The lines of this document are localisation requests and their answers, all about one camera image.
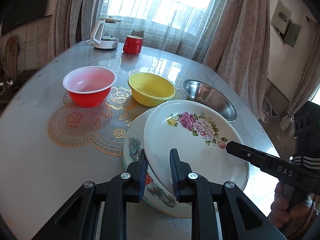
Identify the white glass electric kettle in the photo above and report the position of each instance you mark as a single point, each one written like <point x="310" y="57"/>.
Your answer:
<point x="106" y="33"/>

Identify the lace patterned table cover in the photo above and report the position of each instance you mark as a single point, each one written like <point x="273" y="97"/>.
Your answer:
<point x="104" y="126"/>

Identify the beige curtain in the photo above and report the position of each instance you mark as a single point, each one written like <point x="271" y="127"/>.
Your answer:
<point x="240" y="49"/>
<point x="72" y="22"/>

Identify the right beige curtain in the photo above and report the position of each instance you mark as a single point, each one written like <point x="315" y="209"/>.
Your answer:
<point x="240" y="49"/>

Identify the wall electrical box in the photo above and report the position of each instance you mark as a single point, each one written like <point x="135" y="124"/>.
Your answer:
<point x="286" y="29"/>

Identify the person's right hand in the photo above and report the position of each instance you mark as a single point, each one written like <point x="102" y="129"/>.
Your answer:
<point x="296" y="220"/>

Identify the red mug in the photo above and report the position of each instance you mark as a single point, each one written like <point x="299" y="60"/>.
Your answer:
<point x="133" y="45"/>

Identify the yellow plastic bowl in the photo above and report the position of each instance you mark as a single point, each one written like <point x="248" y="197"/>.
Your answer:
<point x="150" y="90"/>

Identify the left beige curtain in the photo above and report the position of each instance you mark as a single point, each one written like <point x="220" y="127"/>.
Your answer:
<point x="72" y="22"/>

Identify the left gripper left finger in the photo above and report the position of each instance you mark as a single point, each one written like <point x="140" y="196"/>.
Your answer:
<point x="99" y="211"/>

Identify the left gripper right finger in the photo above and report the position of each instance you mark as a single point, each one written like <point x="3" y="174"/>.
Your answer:
<point x="218" y="210"/>

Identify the white floral plate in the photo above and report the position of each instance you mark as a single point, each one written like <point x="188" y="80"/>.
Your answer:
<point x="200" y="136"/>

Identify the sheer white window curtain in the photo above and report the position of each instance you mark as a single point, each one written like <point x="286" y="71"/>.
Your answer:
<point x="181" y="27"/>

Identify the red plastic bowl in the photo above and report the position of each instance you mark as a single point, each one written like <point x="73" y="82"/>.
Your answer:
<point x="89" y="86"/>

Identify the stainless steel bowl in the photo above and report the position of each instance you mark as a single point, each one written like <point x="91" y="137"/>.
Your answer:
<point x="205" y="94"/>

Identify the turquoise plastic plate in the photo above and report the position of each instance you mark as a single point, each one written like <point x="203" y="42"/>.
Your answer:
<point x="246" y="173"/>

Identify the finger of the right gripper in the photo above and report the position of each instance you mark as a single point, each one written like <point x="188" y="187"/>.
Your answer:
<point x="255" y="157"/>

